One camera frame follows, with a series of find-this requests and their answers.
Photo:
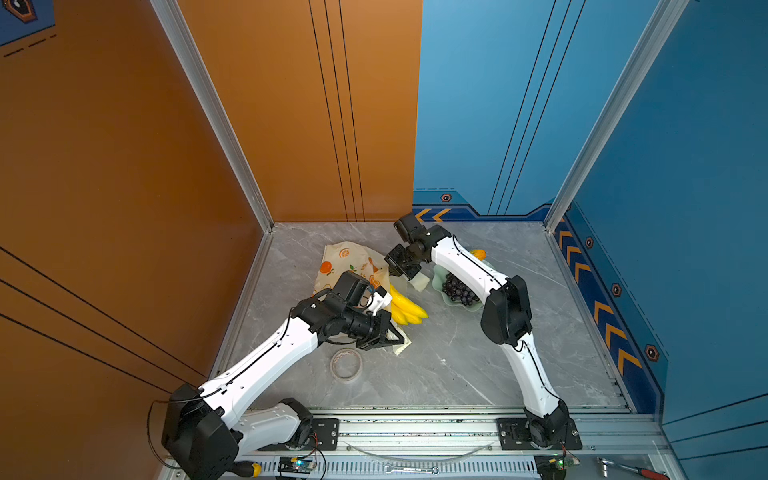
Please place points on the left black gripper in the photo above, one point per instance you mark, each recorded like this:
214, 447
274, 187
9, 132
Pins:
383, 323

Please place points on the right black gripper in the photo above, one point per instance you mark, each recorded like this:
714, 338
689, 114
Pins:
394, 267

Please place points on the yellow banana bunch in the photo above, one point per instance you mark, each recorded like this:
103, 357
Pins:
404, 311

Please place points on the dark grape bunch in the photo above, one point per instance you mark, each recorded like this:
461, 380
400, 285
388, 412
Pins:
458, 291

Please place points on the cream plastic bag orange print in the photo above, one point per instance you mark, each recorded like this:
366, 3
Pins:
354, 270

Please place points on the green orange papaya fruit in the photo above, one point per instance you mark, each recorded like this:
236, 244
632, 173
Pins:
479, 254

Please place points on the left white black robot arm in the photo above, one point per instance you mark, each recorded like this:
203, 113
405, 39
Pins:
203, 429

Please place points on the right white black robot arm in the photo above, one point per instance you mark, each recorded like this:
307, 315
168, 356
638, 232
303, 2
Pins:
506, 318

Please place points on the pale green fruit plate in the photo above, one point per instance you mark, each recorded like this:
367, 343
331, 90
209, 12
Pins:
439, 274

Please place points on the clear tape roll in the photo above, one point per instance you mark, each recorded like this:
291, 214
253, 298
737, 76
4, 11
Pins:
346, 365

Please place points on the silver wrench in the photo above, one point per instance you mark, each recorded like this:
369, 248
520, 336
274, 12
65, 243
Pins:
392, 469

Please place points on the left green circuit board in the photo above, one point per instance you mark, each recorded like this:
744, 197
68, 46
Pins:
296, 466

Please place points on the green circuit board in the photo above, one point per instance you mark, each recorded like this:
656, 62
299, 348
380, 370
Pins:
296, 466
555, 468

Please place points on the yellow black screwdriver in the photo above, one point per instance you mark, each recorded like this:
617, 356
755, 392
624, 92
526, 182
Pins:
246, 469

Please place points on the right green circuit board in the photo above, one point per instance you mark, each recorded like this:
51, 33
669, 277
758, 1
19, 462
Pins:
555, 468

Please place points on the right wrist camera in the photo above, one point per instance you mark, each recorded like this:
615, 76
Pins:
409, 228

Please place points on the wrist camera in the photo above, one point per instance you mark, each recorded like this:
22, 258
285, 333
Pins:
359, 293
409, 228

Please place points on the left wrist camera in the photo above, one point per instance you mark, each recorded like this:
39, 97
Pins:
359, 293

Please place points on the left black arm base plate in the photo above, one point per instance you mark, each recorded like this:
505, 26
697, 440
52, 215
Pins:
323, 433

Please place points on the aluminium front rail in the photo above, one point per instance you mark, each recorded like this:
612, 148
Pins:
463, 443

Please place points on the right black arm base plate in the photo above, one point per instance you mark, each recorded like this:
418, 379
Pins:
513, 434

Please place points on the red handled tool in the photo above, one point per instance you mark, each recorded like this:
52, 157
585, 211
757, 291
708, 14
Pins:
605, 465

